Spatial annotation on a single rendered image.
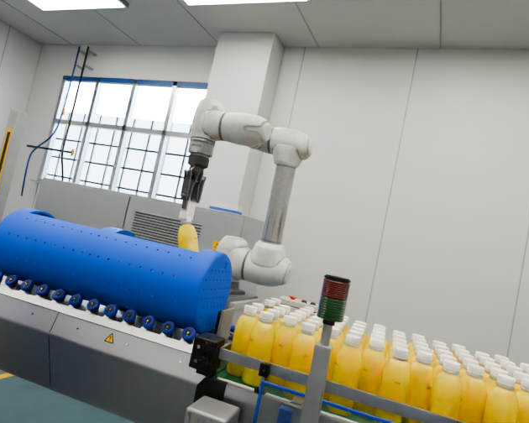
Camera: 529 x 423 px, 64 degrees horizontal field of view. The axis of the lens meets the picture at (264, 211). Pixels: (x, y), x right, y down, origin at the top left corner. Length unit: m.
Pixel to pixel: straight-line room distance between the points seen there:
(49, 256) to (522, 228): 3.55
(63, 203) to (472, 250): 3.63
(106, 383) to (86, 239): 0.49
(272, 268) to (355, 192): 2.33
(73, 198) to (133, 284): 2.72
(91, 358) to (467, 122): 3.62
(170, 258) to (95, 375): 0.47
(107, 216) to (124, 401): 2.43
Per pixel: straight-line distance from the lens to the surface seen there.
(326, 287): 0.99
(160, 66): 5.68
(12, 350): 1.86
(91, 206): 3.97
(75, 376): 1.69
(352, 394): 1.21
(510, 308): 4.10
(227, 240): 2.08
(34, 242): 1.74
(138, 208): 3.63
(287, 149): 1.98
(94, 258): 1.57
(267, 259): 1.99
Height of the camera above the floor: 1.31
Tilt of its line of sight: 4 degrees up
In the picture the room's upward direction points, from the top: 12 degrees clockwise
